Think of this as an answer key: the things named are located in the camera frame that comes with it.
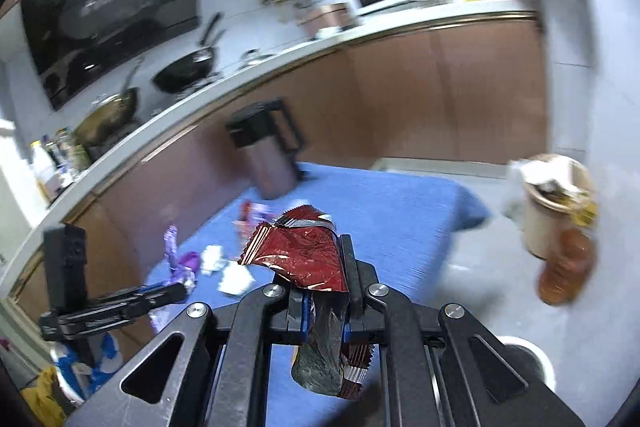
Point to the white oil jug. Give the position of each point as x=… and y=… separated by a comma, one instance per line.
x=45, y=171

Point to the copper rice cooker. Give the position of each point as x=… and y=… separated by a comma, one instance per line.
x=328, y=15

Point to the blue terry towel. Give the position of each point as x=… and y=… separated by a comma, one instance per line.
x=401, y=224

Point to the beige trash bucket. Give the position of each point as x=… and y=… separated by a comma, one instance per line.
x=546, y=194

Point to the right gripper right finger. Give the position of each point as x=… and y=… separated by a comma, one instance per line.
x=363, y=321

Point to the dark red snack bag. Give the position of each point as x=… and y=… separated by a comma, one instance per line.
x=301, y=246

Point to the brass wok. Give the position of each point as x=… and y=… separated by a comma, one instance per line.
x=110, y=114

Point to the purple candy wrapper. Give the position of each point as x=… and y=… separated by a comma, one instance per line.
x=182, y=269

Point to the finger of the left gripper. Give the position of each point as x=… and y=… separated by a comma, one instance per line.
x=109, y=312

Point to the white rimmed trash bin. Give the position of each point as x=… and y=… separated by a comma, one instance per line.
x=532, y=357

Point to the white crumpled tissue near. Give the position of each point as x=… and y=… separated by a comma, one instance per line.
x=235, y=280

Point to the amber oil bottle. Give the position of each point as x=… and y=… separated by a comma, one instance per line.
x=568, y=268

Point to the white crumpled tissue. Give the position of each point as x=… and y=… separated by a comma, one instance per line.
x=235, y=280
x=212, y=260

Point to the black range hood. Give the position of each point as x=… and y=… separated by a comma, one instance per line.
x=75, y=42

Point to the red chip bag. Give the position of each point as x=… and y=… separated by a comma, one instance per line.
x=251, y=214

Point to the grey black electric kettle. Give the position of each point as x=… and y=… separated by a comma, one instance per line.
x=270, y=161

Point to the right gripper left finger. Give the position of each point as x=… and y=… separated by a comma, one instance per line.
x=298, y=317

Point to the black wok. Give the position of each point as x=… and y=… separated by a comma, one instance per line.
x=192, y=67

